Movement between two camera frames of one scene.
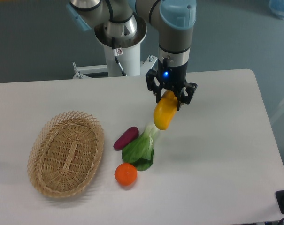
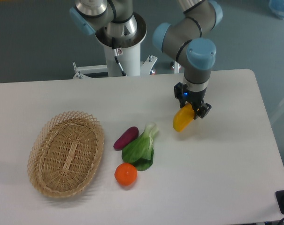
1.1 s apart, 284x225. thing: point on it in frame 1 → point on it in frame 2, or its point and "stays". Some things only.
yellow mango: (165, 109) → (183, 117)
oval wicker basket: (65, 153) stays
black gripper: (172, 77) → (194, 98)
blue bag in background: (281, 8) stays
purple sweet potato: (124, 139) stays
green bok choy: (140, 152) stays
